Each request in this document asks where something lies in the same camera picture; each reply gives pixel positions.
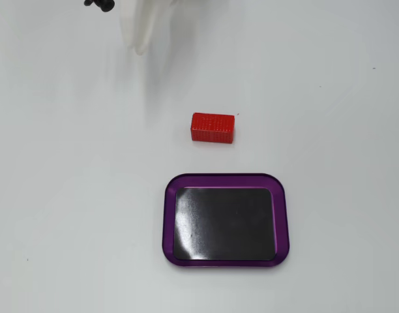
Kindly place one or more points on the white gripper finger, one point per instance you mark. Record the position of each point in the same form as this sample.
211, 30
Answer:
127, 23
147, 23

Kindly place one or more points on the red studded block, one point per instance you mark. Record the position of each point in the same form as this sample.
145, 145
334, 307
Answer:
212, 128

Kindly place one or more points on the purple metal tray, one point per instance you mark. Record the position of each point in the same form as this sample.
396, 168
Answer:
168, 228

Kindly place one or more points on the black tray mat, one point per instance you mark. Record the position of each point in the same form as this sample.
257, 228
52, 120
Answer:
232, 225

